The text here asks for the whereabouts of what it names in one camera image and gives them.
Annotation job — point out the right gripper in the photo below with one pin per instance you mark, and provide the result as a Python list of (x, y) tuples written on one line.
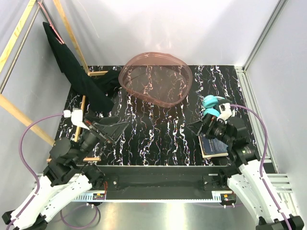
[(209, 120)]

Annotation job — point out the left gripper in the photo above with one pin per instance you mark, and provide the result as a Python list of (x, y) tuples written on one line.
[(112, 132)]

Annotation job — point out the black t shirt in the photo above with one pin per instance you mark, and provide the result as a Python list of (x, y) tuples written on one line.
[(99, 91)]

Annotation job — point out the pink wire hanger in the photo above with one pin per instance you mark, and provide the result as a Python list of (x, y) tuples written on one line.
[(47, 15)]

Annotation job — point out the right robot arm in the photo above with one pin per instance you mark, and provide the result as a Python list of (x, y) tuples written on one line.
[(245, 176)]

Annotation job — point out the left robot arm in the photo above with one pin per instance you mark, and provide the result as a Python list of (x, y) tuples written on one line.
[(64, 178)]

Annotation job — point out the dark blue book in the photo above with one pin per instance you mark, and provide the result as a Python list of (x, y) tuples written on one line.
[(211, 148)]

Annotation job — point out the teal headphones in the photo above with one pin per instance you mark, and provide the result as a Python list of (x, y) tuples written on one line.
[(210, 105)]

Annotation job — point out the black marbled table mat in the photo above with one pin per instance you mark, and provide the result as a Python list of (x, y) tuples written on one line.
[(159, 136)]

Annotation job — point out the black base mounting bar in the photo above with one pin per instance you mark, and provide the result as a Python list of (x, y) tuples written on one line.
[(163, 183)]

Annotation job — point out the pink translucent basket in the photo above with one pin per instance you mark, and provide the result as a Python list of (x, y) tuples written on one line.
[(157, 78)]

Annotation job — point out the wooden clothes rack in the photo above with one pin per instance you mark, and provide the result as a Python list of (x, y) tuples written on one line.
[(36, 85)]

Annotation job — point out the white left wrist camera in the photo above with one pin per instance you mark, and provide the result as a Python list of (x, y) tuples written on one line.
[(76, 116)]

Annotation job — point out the aluminium cage frame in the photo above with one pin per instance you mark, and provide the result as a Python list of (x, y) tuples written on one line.
[(275, 86)]

